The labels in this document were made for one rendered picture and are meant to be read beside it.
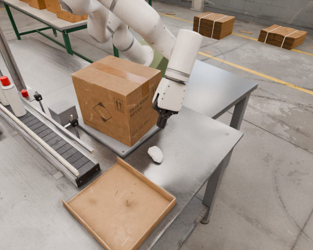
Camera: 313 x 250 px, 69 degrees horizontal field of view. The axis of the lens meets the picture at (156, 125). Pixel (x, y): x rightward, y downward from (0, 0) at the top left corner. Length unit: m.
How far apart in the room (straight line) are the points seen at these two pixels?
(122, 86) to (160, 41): 0.22
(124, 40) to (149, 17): 0.63
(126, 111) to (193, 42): 0.35
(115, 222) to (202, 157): 0.45
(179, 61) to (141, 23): 0.16
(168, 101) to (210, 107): 0.56
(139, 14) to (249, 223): 1.55
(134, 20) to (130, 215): 0.63
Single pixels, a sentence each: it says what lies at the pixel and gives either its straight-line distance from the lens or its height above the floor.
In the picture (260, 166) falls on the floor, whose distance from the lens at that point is 2.23.
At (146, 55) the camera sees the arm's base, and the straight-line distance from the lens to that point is 1.52.
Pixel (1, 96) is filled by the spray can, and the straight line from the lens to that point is 1.39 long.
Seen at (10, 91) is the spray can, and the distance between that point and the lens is 1.22.
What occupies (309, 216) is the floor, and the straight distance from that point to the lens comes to 2.09.
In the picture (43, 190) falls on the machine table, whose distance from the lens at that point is 0.98.
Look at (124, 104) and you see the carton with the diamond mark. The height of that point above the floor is 1.08.
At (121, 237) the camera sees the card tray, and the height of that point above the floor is 0.83.
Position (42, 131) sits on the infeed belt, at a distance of 1.16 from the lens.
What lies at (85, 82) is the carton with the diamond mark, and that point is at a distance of 0.97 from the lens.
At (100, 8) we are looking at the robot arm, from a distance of 1.08.
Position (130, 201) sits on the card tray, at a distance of 0.86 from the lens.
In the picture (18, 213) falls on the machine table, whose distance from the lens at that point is 0.97.
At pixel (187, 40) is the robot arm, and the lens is 0.76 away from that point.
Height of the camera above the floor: 1.57
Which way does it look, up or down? 40 degrees down
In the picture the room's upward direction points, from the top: straight up
